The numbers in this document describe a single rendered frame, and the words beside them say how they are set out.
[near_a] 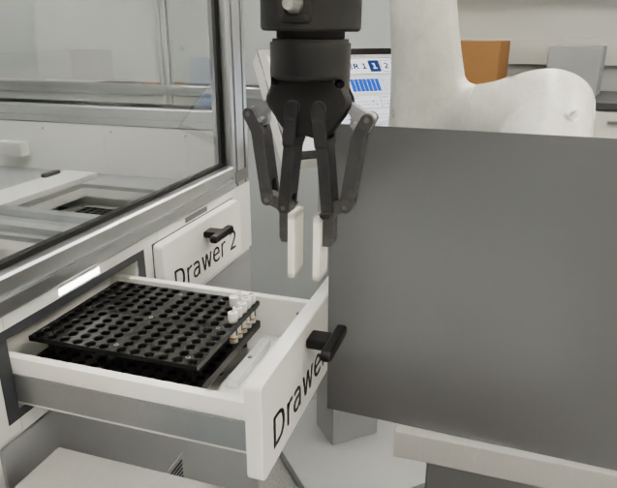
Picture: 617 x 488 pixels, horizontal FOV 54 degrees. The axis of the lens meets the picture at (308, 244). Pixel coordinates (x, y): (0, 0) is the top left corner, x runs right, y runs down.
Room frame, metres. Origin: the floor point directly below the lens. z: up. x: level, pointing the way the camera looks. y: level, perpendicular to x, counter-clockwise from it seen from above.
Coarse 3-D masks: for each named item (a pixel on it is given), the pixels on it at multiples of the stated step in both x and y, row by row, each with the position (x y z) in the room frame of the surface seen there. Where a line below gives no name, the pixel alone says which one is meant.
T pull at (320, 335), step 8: (336, 328) 0.63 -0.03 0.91; (344, 328) 0.63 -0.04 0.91; (312, 336) 0.61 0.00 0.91; (320, 336) 0.61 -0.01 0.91; (328, 336) 0.61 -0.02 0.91; (336, 336) 0.61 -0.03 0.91; (344, 336) 0.63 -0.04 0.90; (312, 344) 0.60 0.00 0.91; (320, 344) 0.60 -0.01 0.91; (328, 344) 0.59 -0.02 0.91; (336, 344) 0.60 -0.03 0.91; (328, 352) 0.58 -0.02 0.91; (328, 360) 0.57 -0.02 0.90
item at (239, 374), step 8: (256, 344) 0.71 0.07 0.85; (264, 344) 0.71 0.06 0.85; (248, 352) 0.69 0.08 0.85; (256, 352) 0.69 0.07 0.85; (264, 352) 0.70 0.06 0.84; (248, 360) 0.67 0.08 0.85; (256, 360) 0.68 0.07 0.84; (240, 368) 0.65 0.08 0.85; (248, 368) 0.65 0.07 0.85; (232, 376) 0.63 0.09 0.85; (240, 376) 0.63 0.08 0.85; (232, 384) 0.62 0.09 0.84
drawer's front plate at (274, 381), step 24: (312, 312) 0.64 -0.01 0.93; (288, 336) 0.58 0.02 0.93; (264, 360) 0.53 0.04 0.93; (288, 360) 0.55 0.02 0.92; (312, 360) 0.63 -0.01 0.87; (264, 384) 0.49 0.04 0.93; (288, 384) 0.55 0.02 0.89; (312, 384) 0.63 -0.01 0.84; (264, 408) 0.49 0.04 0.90; (264, 432) 0.49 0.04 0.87; (288, 432) 0.55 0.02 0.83; (264, 456) 0.49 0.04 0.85
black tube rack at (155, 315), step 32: (128, 288) 0.78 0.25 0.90; (160, 288) 0.78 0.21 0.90; (64, 320) 0.68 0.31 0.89; (96, 320) 0.67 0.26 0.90; (128, 320) 0.67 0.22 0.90; (160, 320) 0.67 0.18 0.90; (192, 320) 0.67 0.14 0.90; (224, 320) 0.67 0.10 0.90; (256, 320) 0.73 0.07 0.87; (64, 352) 0.65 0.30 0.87; (96, 352) 0.60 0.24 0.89; (128, 352) 0.59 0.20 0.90; (160, 352) 0.59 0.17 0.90; (192, 352) 0.59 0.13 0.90; (224, 352) 0.65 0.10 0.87; (192, 384) 0.58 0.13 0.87
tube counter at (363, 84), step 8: (352, 80) 1.58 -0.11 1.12; (360, 80) 1.59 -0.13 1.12; (368, 80) 1.60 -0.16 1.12; (376, 80) 1.61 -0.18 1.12; (384, 80) 1.61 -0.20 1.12; (352, 88) 1.56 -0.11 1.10; (360, 88) 1.57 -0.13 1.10; (368, 88) 1.58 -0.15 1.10; (376, 88) 1.59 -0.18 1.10; (384, 88) 1.60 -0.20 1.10
